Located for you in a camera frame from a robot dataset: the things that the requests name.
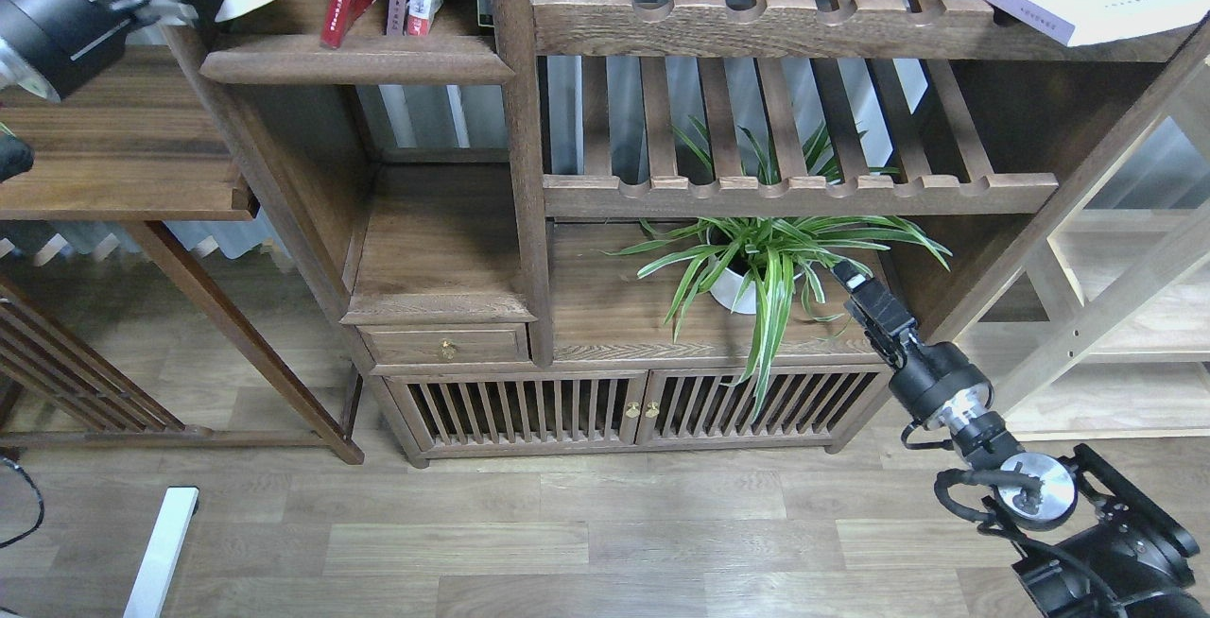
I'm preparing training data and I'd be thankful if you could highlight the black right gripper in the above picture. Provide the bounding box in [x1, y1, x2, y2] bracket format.
[830, 259, 993, 431]

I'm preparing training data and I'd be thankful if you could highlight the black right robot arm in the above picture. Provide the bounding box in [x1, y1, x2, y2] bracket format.
[832, 261, 1206, 617]

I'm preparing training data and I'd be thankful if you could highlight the spider plant in white pot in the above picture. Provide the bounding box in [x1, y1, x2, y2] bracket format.
[617, 215, 952, 415]

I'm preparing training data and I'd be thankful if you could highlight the dark wooden side table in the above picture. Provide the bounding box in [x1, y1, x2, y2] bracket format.
[2, 45, 364, 466]

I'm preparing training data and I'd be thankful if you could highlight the dark wooden bookshelf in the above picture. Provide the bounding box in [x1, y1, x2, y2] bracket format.
[115, 0, 1210, 468]

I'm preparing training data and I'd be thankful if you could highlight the light wooden shelf frame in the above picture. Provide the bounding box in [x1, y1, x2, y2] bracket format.
[960, 60, 1209, 438]

